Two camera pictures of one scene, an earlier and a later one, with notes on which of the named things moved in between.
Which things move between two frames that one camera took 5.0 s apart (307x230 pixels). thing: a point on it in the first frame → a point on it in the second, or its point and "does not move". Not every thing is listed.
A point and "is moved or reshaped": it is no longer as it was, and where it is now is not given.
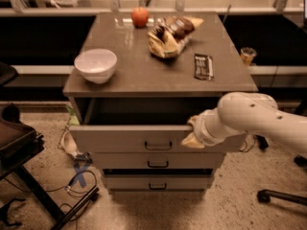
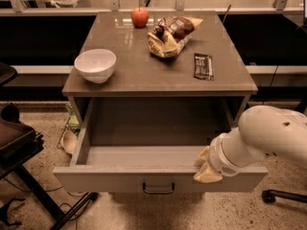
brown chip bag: (170, 35) does not move
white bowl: (96, 65) does not move
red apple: (139, 16) does not move
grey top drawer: (143, 139) is moved or reshaped
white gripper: (200, 128) → (218, 158)
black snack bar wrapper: (203, 67) does not move
